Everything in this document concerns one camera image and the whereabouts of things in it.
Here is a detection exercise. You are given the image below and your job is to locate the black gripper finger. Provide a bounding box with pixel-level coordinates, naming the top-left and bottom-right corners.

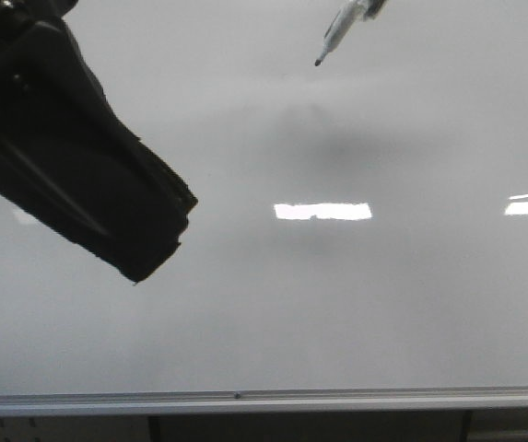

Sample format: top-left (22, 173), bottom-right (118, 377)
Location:
top-left (0, 1), bottom-right (197, 282)

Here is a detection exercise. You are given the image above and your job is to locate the white marker with black cap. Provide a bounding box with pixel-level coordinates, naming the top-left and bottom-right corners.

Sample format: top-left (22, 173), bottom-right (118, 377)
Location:
top-left (314, 0), bottom-right (387, 67)

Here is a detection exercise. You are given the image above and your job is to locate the white whiteboard with aluminium frame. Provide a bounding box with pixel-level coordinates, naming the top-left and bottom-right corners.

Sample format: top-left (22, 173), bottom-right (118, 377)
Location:
top-left (0, 1), bottom-right (528, 416)

